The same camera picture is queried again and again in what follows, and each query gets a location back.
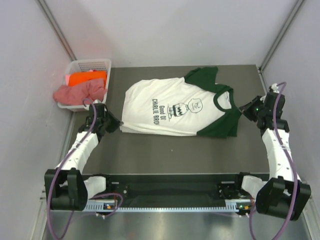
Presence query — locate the white green ringer t-shirt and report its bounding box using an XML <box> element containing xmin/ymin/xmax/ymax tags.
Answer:
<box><xmin>120</xmin><ymin>66</ymin><xmax>241</xmax><ymax>138</ymax></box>

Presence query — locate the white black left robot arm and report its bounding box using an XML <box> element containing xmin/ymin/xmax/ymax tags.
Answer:
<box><xmin>44</xmin><ymin>103</ymin><xmax>122</xmax><ymax>211</ymax></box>

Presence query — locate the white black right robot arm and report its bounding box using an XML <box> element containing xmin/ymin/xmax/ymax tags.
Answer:
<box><xmin>233</xmin><ymin>91</ymin><xmax>312</xmax><ymax>221</ymax></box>

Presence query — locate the pink crumpled t-shirt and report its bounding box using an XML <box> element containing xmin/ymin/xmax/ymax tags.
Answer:
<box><xmin>52</xmin><ymin>78</ymin><xmax>108</xmax><ymax>106</ymax></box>

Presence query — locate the orange folded t-shirt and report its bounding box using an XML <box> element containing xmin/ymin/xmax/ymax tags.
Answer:
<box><xmin>66</xmin><ymin>71</ymin><xmax>108</xmax><ymax>87</ymax></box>

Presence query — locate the light pink garment in basket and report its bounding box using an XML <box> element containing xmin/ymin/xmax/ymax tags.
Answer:
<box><xmin>64</xmin><ymin>74</ymin><xmax>71</xmax><ymax>86</ymax></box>

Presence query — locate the white plastic laundry basket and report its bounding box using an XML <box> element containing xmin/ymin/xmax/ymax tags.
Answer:
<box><xmin>53</xmin><ymin>58</ymin><xmax>112</xmax><ymax>112</ymax></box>

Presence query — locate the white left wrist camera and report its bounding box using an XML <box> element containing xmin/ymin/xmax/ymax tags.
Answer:
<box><xmin>93</xmin><ymin>99</ymin><xmax>102</xmax><ymax>104</ymax></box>

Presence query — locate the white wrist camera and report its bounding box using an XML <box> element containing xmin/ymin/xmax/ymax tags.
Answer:
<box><xmin>268</xmin><ymin>83</ymin><xmax>281</xmax><ymax>94</ymax></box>
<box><xmin>93</xmin><ymin>99</ymin><xmax>102</xmax><ymax>104</ymax></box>

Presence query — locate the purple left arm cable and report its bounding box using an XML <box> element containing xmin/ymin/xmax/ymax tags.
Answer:
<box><xmin>46</xmin><ymin>98</ymin><xmax>125</xmax><ymax>240</ymax></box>

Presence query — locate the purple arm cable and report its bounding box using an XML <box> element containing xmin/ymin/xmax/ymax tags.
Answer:
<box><xmin>248</xmin><ymin>81</ymin><xmax>301</xmax><ymax>240</ymax></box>
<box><xmin>46</xmin><ymin>98</ymin><xmax>125</xmax><ymax>240</ymax></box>

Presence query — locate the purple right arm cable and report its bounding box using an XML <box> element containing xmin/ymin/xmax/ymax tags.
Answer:
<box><xmin>248</xmin><ymin>81</ymin><xmax>301</xmax><ymax>240</ymax></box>

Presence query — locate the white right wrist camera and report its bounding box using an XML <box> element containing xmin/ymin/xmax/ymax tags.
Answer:
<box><xmin>268</xmin><ymin>83</ymin><xmax>281</xmax><ymax>94</ymax></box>

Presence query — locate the grey slotted cable duct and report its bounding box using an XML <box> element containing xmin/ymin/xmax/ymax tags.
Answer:
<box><xmin>84</xmin><ymin>201</ymin><xmax>253</xmax><ymax>213</ymax></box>

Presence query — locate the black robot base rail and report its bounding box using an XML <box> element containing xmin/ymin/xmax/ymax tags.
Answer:
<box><xmin>104</xmin><ymin>172</ymin><xmax>251</xmax><ymax>209</ymax></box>

